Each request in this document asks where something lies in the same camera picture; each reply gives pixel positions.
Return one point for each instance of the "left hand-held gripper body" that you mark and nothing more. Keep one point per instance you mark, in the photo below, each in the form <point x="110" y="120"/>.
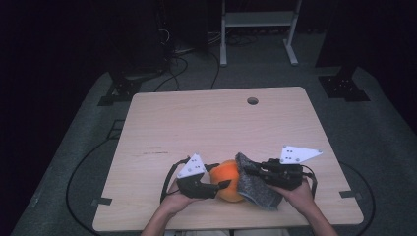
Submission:
<point x="193" y="188"/>

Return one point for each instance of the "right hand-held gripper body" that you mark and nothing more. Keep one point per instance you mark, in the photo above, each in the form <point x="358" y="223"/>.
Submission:
<point x="285" y="177"/>

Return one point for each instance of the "orange plush toy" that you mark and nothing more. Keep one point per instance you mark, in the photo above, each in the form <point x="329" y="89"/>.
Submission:
<point x="226" y="178"/>

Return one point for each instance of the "grey fuzzy cloth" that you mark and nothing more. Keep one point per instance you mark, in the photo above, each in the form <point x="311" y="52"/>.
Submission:
<point x="259" y="193"/>

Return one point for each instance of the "person's left hand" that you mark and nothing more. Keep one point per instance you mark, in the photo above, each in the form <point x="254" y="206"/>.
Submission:
<point x="175" y="203"/>

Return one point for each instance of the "person's right hand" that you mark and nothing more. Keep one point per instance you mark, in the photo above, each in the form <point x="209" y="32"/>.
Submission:
<point x="300" y="196"/>

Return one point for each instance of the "grey tape strip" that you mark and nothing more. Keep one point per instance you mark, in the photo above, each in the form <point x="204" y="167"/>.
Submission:
<point x="350" y="194"/>
<point x="102" y="201"/>

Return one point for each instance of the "black stand base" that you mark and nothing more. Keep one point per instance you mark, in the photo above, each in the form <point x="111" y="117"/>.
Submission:
<point x="342" y="87"/>
<point x="123" y="90"/>

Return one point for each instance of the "dark equipment case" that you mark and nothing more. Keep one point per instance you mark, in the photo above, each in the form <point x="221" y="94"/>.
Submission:
<point x="137" y="49"/>

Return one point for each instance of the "white metal stand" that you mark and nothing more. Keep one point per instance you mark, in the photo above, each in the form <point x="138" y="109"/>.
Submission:
<point x="259" y="18"/>

